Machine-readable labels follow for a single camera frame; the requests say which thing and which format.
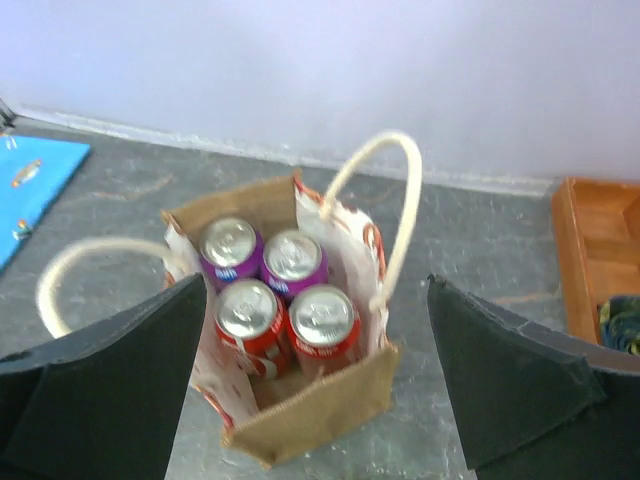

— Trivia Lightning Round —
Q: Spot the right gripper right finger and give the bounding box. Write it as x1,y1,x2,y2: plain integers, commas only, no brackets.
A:
428,276,639,479

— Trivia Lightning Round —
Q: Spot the purple soda can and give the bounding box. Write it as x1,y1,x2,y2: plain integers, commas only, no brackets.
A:
198,216,264,292
260,229,329,304

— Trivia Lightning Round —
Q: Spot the red cola can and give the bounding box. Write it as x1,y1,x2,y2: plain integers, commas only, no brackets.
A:
214,279,292,379
287,284,362,381

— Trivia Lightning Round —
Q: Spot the rolled green blue sock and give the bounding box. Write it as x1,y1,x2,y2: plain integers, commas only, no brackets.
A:
598,295,640,356

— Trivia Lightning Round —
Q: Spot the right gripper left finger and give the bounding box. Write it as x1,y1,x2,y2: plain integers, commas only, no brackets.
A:
1,274,207,480

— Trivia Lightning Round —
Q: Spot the blue patterned cloth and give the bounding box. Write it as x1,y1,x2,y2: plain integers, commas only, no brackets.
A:
1,134,91,268

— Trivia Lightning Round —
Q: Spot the orange divided tray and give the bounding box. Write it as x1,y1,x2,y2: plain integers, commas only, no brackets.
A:
551,177,639,344

